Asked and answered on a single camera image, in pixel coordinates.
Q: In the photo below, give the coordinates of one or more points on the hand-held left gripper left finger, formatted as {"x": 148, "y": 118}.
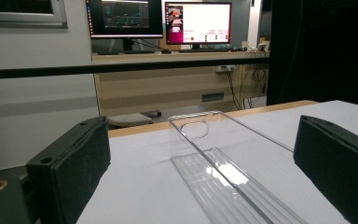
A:
{"x": 71, "y": 165}

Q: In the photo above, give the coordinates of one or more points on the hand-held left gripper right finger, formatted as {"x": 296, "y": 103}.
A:
{"x": 338, "y": 168}

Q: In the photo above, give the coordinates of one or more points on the clear plastic packaging case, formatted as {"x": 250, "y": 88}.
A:
{"x": 230, "y": 186}

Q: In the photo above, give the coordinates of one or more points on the white partition panel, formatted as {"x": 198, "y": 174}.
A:
{"x": 34, "y": 109}

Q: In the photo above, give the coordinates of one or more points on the white table mat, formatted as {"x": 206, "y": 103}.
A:
{"x": 143, "y": 180}

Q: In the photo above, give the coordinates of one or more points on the grey flat footrest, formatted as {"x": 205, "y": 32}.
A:
{"x": 130, "y": 119}

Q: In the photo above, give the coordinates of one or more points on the wooden table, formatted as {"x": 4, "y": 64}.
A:
{"x": 136, "y": 128}

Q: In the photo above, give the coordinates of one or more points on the light wooden desk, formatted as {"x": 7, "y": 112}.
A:
{"x": 155, "y": 87}

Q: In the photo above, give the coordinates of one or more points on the black curtain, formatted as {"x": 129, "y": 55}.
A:
{"x": 323, "y": 53}

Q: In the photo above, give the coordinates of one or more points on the black computer mouse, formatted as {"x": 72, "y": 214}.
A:
{"x": 166, "y": 51}

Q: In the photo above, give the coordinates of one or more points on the white power strip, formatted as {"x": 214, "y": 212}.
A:
{"x": 225, "y": 69}

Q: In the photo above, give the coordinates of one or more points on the dark screen computer monitor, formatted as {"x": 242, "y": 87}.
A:
{"x": 124, "y": 17}

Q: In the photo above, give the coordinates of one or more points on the black keyboard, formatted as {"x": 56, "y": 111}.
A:
{"x": 203, "y": 49}

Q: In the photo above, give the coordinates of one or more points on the bright screen computer monitor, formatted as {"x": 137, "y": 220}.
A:
{"x": 205, "y": 21}

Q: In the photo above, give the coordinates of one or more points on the black horizontal frame bar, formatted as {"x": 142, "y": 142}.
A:
{"x": 43, "y": 71}

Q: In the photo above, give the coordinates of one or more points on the white wall plugs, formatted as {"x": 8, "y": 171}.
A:
{"x": 263, "y": 46}

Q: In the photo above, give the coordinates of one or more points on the grey window frame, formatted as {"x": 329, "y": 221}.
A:
{"x": 59, "y": 15}

